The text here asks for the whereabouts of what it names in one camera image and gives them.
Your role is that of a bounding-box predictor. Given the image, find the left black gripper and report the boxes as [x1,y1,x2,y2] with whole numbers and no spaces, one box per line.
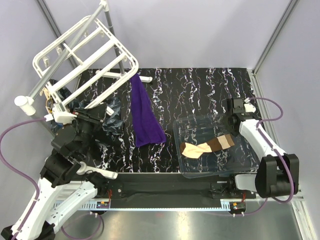
[70,103,109,158]

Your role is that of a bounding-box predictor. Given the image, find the purple sock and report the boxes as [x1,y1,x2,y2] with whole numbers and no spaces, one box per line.
[130,74,166,148]

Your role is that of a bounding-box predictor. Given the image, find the brown striped sock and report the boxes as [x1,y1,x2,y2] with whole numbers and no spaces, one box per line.
[179,134,235,159]

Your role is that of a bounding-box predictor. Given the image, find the white plastic clip hanger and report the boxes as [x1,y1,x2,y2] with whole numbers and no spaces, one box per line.
[29,15,139,109]

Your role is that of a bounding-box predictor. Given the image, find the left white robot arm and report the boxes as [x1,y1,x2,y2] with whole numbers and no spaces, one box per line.
[0,103,118,240]

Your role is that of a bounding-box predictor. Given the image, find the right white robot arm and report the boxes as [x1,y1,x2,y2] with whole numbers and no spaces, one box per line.
[223,97,300,204]

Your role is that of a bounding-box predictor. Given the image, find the dark leaf patterned cloth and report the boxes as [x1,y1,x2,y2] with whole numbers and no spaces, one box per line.
[49,79,124,135]

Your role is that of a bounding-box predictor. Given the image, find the black marbled mat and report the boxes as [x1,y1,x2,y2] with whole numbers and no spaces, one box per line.
[87,67,257,173]

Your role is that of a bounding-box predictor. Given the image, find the clear plastic bin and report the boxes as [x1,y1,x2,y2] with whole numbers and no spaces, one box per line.
[173,113,261,179]

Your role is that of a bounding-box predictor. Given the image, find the yellow zip tie tag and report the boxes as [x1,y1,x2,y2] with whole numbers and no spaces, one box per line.
[39,87,55,114]

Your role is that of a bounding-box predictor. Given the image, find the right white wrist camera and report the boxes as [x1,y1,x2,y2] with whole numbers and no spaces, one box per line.
[244,98,257,113]

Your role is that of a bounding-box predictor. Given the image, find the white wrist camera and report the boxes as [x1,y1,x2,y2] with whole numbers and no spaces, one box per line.
[44,103,77,125]
[244,98,257,113]

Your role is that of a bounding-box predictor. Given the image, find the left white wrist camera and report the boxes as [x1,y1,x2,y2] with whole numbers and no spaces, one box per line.
[44,103,77,125]

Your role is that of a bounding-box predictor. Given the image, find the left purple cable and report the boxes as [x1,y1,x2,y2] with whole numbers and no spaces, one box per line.
[0,118,63,240]

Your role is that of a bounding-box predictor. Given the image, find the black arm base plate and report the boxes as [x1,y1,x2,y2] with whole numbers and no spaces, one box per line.
[106,173,256,210]

